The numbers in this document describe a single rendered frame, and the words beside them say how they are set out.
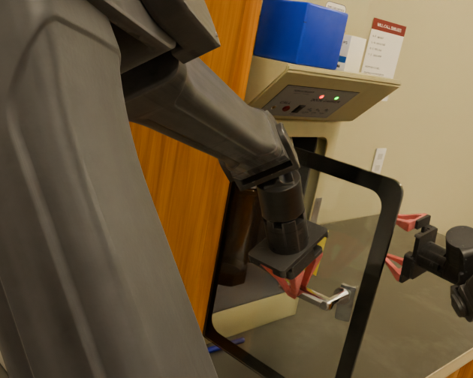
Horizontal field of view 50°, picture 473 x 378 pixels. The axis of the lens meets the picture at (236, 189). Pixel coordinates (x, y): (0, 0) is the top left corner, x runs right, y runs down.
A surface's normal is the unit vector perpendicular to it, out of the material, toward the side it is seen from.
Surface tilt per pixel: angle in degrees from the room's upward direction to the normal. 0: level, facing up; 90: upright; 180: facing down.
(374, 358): 0
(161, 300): 55
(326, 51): 90
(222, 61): 90
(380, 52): 90
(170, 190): 90
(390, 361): 0
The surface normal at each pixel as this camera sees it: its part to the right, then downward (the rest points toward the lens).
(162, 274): 0.92, -0.37
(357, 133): 0.64, 0.32
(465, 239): -0.27, -0.75
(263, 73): -0.74, 0.07
